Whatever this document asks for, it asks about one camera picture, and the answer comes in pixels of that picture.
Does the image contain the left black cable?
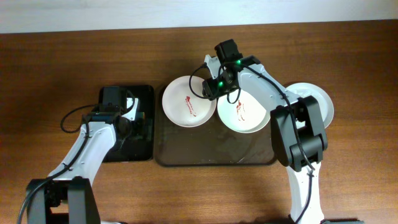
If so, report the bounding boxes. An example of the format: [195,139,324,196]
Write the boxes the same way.
[60,104,100,134]

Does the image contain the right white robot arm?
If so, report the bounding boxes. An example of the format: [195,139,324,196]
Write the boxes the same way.
[203,55,328,223]

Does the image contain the black cable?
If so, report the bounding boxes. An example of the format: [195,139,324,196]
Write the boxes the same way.
[60,104,100,134]
[188,63,215,100]

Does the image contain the brown plastic serving tray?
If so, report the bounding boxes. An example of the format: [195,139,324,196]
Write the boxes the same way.
[153,85,277,167]

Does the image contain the right black cable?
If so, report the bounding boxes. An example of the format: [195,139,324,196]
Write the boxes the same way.
[188,63,215,100]

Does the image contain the white plate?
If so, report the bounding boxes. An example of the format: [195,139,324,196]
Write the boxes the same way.
[217,90,271,134]
[162,76,216,128]

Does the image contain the small black tray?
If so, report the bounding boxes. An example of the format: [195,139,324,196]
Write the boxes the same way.
[98,85,155,162]

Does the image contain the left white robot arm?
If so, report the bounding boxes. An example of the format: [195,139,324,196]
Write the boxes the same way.
[17,110,154,223]

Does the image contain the orange green sponge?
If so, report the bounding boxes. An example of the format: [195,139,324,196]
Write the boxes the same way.
[139,112,146,120]

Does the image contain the pale blue plate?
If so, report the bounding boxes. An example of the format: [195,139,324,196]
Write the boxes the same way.
[287,83,335,128]

